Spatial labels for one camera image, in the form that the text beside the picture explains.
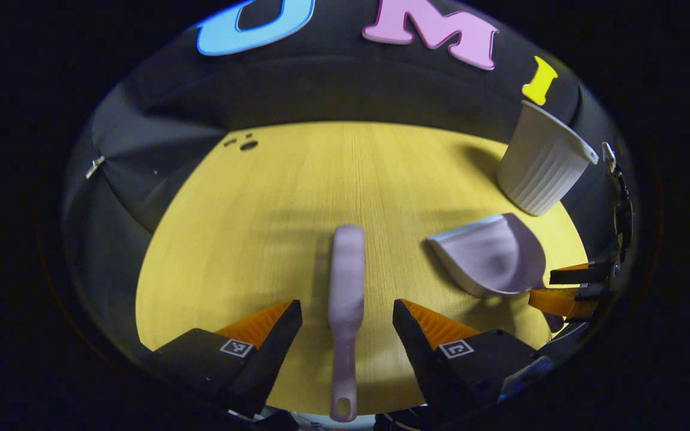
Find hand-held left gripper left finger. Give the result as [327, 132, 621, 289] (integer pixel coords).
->
[141, 299, 304, 418]

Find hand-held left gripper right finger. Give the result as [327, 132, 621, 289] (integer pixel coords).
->
[392, 299, 552, 414]

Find light purple dustpan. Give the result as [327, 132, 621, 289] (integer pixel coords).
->
[426, 213, 564, 333]

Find light purple small broom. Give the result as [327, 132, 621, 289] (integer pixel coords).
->
[328, 224, 367, 423]

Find white ribbed garbage bin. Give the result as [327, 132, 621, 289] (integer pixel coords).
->
[497, 100, 600, 217]

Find yellow wooden desktop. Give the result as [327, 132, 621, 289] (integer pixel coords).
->
[135, 122, 589, 417]

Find black backdrop cloth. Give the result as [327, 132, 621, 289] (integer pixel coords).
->
[60, 0, 636, 360]

